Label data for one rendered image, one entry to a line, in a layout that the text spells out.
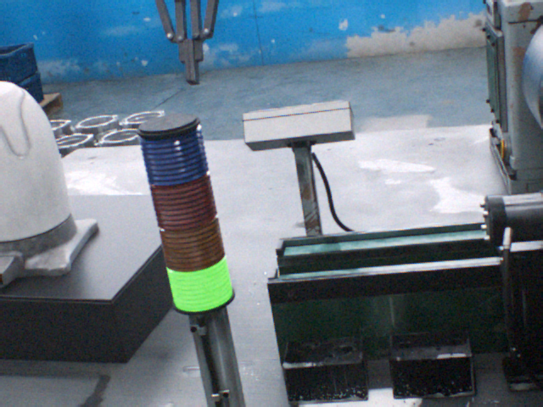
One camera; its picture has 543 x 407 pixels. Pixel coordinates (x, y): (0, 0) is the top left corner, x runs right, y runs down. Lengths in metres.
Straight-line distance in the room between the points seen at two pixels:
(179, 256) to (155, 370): 0.43
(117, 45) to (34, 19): 0.82
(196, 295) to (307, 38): 6.15
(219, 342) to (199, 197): 0.16
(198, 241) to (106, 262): 0.53
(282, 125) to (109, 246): 0.34
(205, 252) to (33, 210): 0.54
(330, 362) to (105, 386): 0.34
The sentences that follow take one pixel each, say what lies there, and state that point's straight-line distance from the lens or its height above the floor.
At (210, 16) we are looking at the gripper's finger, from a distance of 1.40.
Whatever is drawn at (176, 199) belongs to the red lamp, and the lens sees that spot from 0.78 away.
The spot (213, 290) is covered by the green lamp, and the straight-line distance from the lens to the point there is 0.82.
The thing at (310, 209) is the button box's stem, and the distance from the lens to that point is 1.36.
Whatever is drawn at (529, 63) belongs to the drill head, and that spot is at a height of 1.08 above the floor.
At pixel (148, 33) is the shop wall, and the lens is 7.40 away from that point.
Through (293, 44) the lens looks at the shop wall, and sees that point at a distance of 6.96.
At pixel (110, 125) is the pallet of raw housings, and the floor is 0.54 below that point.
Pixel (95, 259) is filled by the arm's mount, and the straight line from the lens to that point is 1.33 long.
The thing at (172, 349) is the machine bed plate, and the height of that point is 0.80.
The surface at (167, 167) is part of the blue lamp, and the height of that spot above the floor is 1.18.
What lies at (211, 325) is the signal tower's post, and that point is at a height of 1.01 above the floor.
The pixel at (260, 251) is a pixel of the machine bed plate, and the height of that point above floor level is 0.80.
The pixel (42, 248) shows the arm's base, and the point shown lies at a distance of 1.32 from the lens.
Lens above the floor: 1.41
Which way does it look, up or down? 21 degrees down
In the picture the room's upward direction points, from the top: 9 degrees counter-clockwise
